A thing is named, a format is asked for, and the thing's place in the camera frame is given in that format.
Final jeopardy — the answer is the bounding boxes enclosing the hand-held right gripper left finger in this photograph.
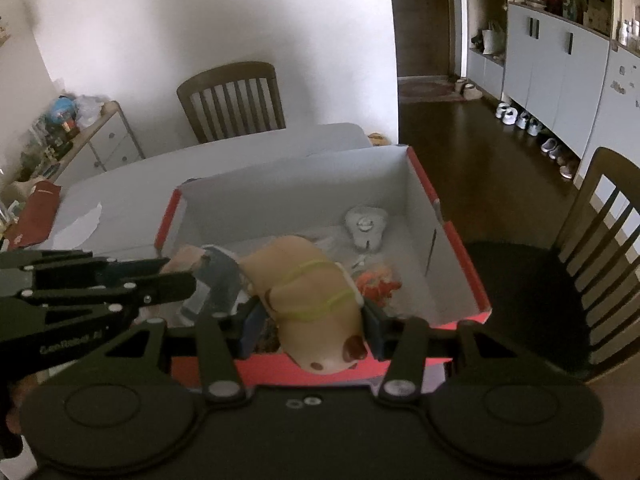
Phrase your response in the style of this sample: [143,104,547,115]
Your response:
[100,304,267,404]

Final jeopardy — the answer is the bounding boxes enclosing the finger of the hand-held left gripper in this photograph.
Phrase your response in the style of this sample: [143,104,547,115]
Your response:
[20,271,197,322]
[0,249,172,287]

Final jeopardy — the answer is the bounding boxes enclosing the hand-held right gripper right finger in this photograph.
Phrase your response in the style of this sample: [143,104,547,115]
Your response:
[361,299,527,404]

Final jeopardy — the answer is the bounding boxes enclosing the red figure keychain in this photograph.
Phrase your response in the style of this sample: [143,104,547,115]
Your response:
[357,266,402,307]

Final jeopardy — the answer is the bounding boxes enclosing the tan spotted plush toy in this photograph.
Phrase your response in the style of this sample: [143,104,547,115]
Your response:
[239,234,368,375]

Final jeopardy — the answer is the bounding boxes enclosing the grey blue pouch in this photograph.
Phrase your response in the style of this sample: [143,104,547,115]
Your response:
[180,245,246,326]

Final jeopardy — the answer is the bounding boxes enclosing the white round gadget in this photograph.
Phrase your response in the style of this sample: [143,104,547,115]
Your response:
[344,206,390,252]

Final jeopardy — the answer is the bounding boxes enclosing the red shoe box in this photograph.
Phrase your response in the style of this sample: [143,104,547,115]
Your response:
[154,144,492,391]

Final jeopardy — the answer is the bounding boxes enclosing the white paper napkin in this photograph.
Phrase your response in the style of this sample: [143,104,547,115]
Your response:
[54,202,103,252]

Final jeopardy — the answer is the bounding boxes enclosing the yellow green elastic band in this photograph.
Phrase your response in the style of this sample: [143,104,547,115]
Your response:
[270,259,359,322]

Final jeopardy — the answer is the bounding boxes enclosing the red paper bag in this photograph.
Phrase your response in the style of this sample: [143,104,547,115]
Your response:
[7,182,63,249]

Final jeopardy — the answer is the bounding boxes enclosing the white side cabinet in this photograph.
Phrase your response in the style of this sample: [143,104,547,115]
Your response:
[50,101,146,182]

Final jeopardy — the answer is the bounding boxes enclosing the crumpled clear plastic bag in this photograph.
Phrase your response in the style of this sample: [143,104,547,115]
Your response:
[75,94,109,127]

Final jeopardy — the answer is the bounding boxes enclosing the blue round toy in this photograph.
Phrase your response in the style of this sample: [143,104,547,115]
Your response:
[50,96,76,124]

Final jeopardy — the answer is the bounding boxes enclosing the dark wooden chair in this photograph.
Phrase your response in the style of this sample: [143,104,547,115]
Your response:
[176,61,287,145]
[462,147,640,386]

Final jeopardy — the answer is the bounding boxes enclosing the reddish door rug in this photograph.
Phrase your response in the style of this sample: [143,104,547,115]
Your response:
[397,76,454,104]

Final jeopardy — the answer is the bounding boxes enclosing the row of shoes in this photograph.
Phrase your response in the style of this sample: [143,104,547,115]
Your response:
[495,101,578,180]

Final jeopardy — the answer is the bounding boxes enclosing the beige slippers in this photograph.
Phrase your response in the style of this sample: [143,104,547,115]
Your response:
[452,77,481,100]

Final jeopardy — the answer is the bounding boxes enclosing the brown door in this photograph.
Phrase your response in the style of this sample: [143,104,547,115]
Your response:
[389,0,455,81]

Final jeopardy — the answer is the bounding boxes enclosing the white tote bag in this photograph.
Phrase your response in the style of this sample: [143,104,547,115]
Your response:
[482,22,506,56]

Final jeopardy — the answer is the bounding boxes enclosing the white wall storage cabinet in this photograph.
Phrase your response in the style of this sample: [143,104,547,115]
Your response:
[467,0,640,191]

